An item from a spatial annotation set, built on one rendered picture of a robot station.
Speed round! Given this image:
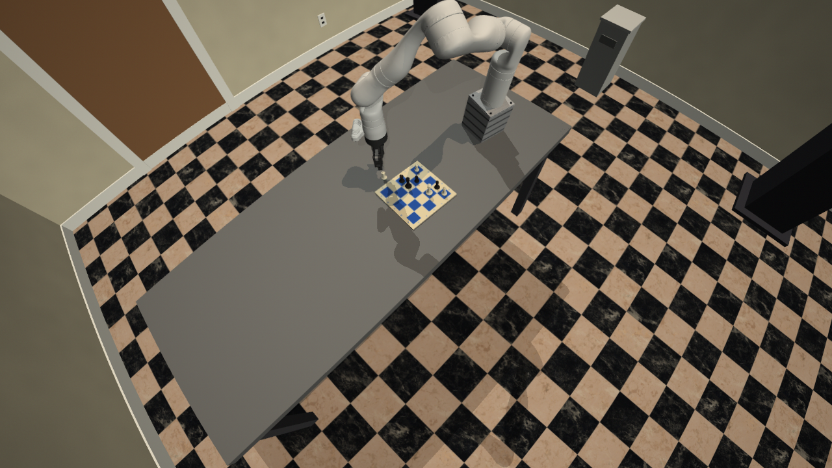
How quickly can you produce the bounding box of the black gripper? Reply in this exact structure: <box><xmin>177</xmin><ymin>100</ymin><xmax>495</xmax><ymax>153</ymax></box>
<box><xmin>365</xmin><ymin>133</ymin><xmax>387</xmax><ymax>170</ymax></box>

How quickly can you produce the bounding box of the blue and cream chessboard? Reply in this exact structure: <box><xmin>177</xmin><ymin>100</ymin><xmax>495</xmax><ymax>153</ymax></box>
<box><xmin>375</xmin><ymin>161</ymin><xmax>457</xmax><ymax>230</ymax></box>

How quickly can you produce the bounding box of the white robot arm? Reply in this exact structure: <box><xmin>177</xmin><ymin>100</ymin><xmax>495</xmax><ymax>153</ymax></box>
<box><xmin>350</xmin><ymin>0</ymin><xmax>531</xmax><ymax>142</ymax></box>

